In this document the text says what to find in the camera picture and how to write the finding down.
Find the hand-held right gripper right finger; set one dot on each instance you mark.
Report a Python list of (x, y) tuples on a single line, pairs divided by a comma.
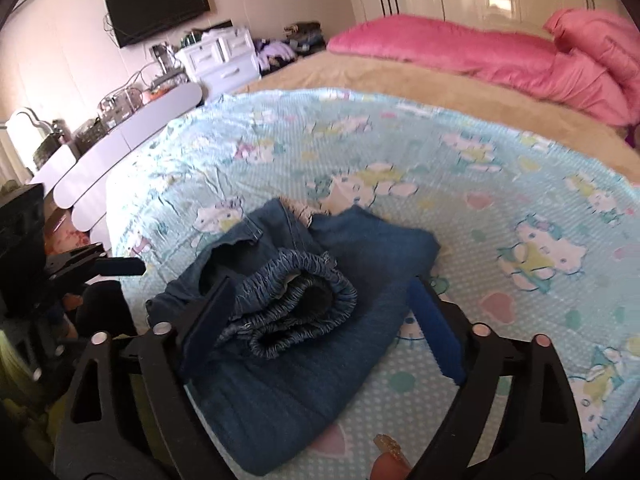
[(437, 330)]

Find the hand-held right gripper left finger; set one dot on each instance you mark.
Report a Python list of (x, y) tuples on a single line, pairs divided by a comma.
[(210, 330)]

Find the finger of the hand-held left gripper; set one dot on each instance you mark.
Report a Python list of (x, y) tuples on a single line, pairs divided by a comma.
[(122, 266)]

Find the blue denim pants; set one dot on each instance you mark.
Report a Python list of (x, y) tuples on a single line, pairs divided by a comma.
[(300, 385)]

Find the person's right hand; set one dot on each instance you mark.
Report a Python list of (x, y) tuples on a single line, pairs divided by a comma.
[(387, 467)]

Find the red floral cloth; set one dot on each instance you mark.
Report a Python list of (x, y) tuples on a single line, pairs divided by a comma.
[(65, 235)]

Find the white scalloped footboard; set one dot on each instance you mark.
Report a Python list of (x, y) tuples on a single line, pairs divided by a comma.
[(125, 135)]

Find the cartoon cat printed blanket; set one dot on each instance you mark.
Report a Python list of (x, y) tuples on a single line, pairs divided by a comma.
[(500, 185)]

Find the clutter of desk items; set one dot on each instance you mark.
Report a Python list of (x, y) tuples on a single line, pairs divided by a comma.
[(125, 97)]

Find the white drawer unit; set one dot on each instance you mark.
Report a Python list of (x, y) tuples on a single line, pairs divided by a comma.
[(225, 65)]

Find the beige bed sheet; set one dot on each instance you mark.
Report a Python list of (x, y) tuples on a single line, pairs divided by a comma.
[(400, 80)]

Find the pink comforter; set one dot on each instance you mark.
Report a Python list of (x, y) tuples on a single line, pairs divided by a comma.
[(475, 55)]

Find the pile of clothes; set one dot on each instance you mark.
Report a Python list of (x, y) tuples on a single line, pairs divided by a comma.
[(295, 42)]

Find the black wall television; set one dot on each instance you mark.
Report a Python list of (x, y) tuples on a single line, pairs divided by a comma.
[(155, 5)]

